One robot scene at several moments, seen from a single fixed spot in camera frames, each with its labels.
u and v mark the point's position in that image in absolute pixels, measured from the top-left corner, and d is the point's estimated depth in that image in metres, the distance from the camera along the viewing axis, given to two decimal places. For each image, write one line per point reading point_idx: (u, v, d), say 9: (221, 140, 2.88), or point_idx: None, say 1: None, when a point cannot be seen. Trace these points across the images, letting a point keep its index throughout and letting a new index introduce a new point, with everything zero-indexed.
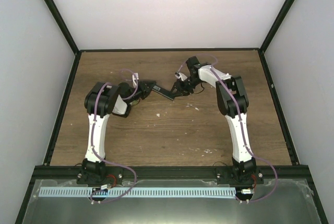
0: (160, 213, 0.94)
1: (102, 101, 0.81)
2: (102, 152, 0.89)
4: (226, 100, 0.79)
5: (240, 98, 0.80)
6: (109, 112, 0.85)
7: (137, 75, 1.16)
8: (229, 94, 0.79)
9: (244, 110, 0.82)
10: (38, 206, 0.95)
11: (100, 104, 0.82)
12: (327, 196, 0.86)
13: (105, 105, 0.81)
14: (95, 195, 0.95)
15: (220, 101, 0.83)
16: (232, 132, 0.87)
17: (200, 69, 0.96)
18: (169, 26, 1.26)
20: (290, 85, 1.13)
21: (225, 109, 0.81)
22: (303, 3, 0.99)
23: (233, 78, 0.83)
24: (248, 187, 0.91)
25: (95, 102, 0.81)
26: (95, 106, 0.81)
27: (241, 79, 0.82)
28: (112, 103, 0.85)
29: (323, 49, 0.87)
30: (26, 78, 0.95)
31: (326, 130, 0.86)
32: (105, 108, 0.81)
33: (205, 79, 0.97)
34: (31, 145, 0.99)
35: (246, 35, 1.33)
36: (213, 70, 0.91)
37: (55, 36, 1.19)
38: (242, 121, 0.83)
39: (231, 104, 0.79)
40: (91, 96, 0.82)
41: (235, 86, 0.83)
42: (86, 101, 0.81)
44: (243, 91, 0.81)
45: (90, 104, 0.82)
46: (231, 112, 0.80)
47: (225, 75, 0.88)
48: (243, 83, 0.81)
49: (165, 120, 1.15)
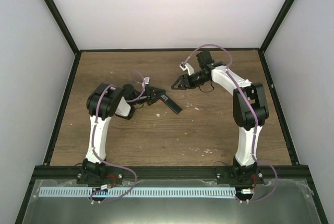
0: (160, 213, 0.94)
1: (105, 103, 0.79)
2: (102, 152, 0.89)
4: (245, 110, 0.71)
5: (260, 110, 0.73)
6: (110, 115, 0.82)
7: (147, 80, 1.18)
8: (248, 104, 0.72)
9: (262, 123, 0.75)
10: (39, 206, 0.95)
11: (102, 106, 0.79)
12: (327, 196, 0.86)
13: (107, 107, 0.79)
14: (95, 195, 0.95)
15: (237, 110, 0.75)
16: (241, 141, 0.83)
17: (214, 70, 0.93)
18: (169, 26, 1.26)
20: (290, 85, 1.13)
21: (241, 120, 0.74)
22: (304, 4, 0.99)
23: (253, 85, 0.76)
24: (248, 187, 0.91)
25: (97, 103, 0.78)
26: (96, 108, 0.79)
27: (263, 87, 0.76)
28: (115, 105, 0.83)
29: (324, 49, 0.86)
30: (26, 78, 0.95)
31: (326, 130, 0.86)
32: (106, 110, 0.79)
33: (219, 81, 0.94)
34: (31, 145, 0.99)
35: (246, 34, 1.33)
36: (230, 74, 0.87)
37: (55, 36, 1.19)
38: (257, 133, 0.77)
39: (249, 115, 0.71)
40: (93, 97, 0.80)
41: (255, 95, 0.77)
42: (88, 101, 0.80)
44: (264, 102, 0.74)
45: (91, 105, 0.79)
46: (248, 124, 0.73)
47: (244, 81, 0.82)
48: (264, 93, 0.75)
49: (165, 120, 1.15)
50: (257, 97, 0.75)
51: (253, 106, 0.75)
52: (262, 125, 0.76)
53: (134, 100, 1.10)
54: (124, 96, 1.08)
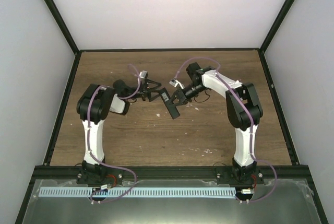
0: (159, 214, 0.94)
1: (96, 107, 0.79)
2: (100, 154, 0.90)
4: (239, 110, 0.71)
5: (253, 109, 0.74)
6: (102, 118, 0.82)
7: (143, 74, 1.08)
8: (242, 104, 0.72)
9: (257, 121, 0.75)
10: (38, 206, 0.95)
11: (93, 110, 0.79)
12: (327, 196, 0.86)
13: (99, 110, 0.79)
14: (95, 195, 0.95)
15: (231, 112, 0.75)
16: (239, 141, 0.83)
17: (204, 75, 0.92)
18: (170, 26, 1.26)
20: (289, 85, 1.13)
21: (237, 121, 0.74)
22: (304, 4, 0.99)
23: (245, 86, 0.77)
24: (248, 187, 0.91)
25: (88, 107, 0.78)
26: (87, 112, 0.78)
27: (254, 86, 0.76)
28: (105, 107, 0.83)
29: (324, 50, 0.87)
30: (26, 78, 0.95)
31: (326, 130, 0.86)
32: (98, 114, 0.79)
33: (211, 85, 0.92)
34: (31, 145, 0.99)
35: (246, 34, 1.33)
36: (220, 77, 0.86)
37: (55, 36, 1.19)
38: (252, 133, 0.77)
39: (245, 116, 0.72)
40: (83, 101, 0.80)
41: (247, 95, 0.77)
42: (79, 106, 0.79)
44: (257, 101, 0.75)
45: (82, 109, 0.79)
46: (243, 124, 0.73)
47: (235, 82, 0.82)
48: (255, 91, 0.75)
49: (165, 120, 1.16)
50: (249, 97, 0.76)
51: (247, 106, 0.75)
52: (258, 124, 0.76)
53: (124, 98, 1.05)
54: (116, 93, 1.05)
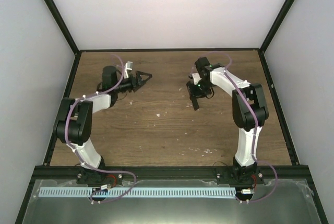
0: (159, 214, 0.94)
1: (74, 127, 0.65)
2: (95, 157, 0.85)
4: (244, 111, 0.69)
5: (259, 110, 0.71)
6: (85, 138, 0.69)
7: (131, 66, 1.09)
8: (247, 104, 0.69)
9: (261, 124, 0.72)
10: (39, 206, 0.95)
11: (71, 131, 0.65)
12: (327, 196, 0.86)
13: (78, 131, 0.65)
14: (95, 195, 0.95)
15: (236, 111, 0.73)
16: (241, 141, 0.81)
17: (212, 72, 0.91)
18: (170, 26, 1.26)
20: (289, 85, 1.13)
21: (240, 121, 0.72)
22: (304, 4, 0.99)
23: (252, 86, 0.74)
24: (248, 187, 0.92)
25: (65, 129, 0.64)
26: (65, 135, 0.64)
27: (261, 87, 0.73)
28: (87, 126, 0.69)
29: (324, 50, 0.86)
30: (26, 78, 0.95)
31: (327, 131, 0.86)
32: (78, 136, 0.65)
33: (217, 82, 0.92)
34: (31, 145, 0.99)
35: (246, 34, 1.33)
36: (228, 75, 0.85)
37: (55, 36, 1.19)
38: (257, 134, 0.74)
39: (249, 115, 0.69)
40: (59, 122, 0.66)
41: (254, 95, 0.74)
42: (55, 128, 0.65)
44: (263, 102, 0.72)
45: (59, 131, 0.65)
46: (247, 125, 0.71)
47: (242, 82, 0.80)
48: (263, 93, 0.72)
49: (165, 120, 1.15)
50: (255, 97, 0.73)
51: (252, 107, 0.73)
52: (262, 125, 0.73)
53: (111, 89, 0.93)
54: (106, 78, 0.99)
